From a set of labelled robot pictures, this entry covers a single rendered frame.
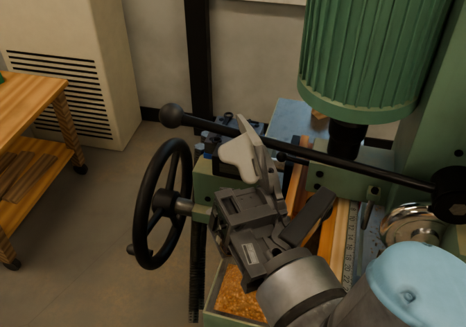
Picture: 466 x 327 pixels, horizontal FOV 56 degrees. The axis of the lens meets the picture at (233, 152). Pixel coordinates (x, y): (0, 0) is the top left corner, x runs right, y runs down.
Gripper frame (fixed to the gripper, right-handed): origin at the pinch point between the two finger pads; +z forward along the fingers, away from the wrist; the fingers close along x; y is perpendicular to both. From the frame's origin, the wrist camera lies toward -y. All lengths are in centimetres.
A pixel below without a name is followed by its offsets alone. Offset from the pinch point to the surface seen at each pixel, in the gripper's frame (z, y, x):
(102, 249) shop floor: 67, 8, 121
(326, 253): -13.2, -13.0, 13.5
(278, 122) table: 23.5, -26.3, 20.1
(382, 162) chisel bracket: -6.0, -25.3, 3.1
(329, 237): -10.7, -15.3, 13.5
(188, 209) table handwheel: 13.1, -1.1, 30.2
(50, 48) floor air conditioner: 145, 11, 72
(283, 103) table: 29.8, -31.2, 20.1
